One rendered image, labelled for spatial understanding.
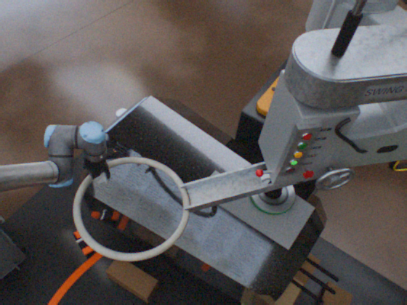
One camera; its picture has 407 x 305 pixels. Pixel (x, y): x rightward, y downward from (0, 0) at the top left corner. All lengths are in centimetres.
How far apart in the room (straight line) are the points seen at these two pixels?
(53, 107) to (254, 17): 222
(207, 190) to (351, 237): 144
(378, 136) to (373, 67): 36
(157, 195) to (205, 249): 35
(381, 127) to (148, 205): 111
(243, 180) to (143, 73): 203
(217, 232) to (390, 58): 105
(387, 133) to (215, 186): 73
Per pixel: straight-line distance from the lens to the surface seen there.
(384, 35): 131
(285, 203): 180
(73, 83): 350
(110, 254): 156
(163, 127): 200
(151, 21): 406
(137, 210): 196
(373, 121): 148
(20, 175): 138
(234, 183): 168
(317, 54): 116
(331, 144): 137
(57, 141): 152
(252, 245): 177
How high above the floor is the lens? 243
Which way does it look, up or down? 55 degrees down
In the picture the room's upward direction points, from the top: 7 degrees clockwise
